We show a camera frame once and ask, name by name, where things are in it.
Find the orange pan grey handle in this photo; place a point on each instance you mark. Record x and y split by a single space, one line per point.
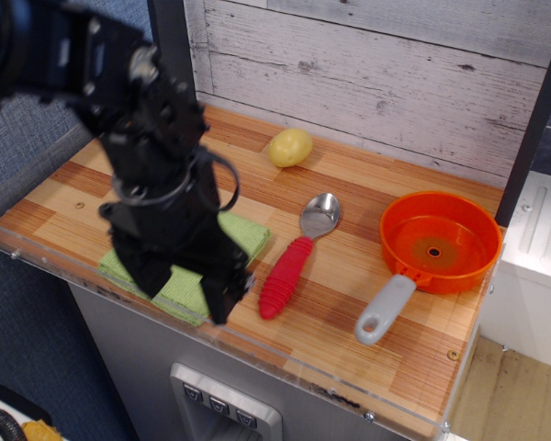
432 241

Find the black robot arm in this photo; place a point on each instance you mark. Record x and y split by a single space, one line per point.
115 83

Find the yellow potato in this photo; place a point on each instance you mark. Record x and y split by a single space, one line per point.
290 147

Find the dark post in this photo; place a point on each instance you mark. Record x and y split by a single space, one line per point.
170 34
527 151

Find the red handled metal spoon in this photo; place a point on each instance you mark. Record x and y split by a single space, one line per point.
319 217

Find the dark left post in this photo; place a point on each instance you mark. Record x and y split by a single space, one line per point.
170 34

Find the dark right post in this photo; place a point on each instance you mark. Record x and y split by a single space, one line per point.
527 151

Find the clear acrylic guard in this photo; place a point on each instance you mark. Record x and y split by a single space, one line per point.
305 363

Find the green cloth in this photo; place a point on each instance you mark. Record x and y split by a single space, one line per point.
182 296

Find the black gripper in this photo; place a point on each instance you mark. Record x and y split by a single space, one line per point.
152 235

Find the yellow object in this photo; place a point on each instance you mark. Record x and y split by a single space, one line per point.
40 431

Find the silver button panel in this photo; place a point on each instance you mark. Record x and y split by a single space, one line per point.
212 410

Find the white side cabinet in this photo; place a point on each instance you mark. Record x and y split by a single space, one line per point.
517 311

